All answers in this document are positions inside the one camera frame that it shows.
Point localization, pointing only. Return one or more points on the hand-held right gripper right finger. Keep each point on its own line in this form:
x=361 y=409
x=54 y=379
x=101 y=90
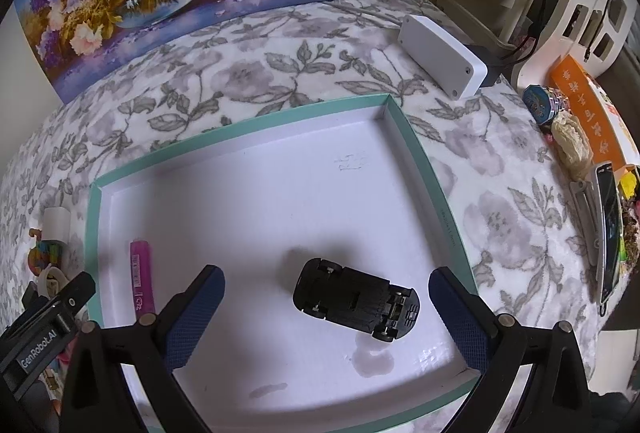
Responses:
x=462 y=328

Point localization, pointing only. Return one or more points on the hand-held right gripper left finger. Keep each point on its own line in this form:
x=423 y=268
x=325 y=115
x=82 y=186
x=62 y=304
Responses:
x=197 y=318

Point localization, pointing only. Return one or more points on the black toy car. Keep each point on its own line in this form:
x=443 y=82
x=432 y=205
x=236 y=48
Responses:
x=350 y=298

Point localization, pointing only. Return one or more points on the teal cardboard box tray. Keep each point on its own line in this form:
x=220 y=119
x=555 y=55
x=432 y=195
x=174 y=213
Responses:
x=275 y=193

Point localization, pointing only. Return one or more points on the pink tube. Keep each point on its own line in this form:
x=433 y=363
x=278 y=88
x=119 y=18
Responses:
x=140 y=273

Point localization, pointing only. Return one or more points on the colourful bead toy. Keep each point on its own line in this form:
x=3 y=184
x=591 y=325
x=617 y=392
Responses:
x=45 y=253

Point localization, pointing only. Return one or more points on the white cylinder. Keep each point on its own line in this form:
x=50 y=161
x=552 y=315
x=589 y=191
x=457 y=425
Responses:
x=56 y=223

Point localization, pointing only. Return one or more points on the grey folding tool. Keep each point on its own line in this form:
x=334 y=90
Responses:
x=585 y=208

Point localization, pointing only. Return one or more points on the smartphone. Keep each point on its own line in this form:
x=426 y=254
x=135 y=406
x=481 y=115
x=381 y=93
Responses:
x=611 y=223

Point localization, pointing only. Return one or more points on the yellow small item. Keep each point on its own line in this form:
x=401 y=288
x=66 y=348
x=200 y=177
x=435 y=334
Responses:
x=628 y=185

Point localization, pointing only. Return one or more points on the orange box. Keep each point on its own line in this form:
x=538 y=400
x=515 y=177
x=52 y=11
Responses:
x=585 y=103

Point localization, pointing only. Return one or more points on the black power adapter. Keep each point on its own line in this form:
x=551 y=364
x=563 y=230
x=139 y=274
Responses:
x=487 y=60

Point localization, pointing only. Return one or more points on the grey floral blanket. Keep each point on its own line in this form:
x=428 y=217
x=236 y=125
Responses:
x=300 y=58

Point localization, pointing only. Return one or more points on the white rectangular plastic box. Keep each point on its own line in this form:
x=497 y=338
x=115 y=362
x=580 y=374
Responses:
x=435 y=48

